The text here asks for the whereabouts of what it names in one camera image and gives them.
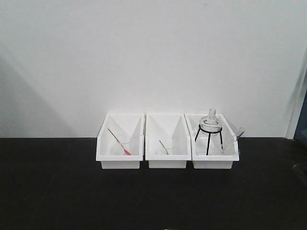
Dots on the small clear beaker left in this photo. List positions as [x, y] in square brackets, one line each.
[125, 141]

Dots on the white storage bin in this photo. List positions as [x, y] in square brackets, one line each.
[216, 158]
[167, 128]
[109, 153]

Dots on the white storage bin right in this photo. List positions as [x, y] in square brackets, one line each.
[216, 158]

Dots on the green tipped pipette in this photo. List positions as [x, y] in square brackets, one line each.
[163, 146]

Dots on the red tipped pipette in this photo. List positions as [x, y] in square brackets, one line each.
[118, 141]

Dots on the clear round glass flask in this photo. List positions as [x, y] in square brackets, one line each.
[210, 122]

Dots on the white storage bin left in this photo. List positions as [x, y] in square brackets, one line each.
[109, 153]

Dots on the small clear beaker middle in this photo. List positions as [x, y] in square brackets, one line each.
[170, 146]

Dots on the small clear beaker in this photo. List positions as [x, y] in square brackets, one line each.
[170, 146]
[125, 141]

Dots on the black tripod stand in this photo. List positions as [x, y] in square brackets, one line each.
[219, 131]

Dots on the white storage bin middle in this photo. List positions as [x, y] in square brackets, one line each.
[167, 128]

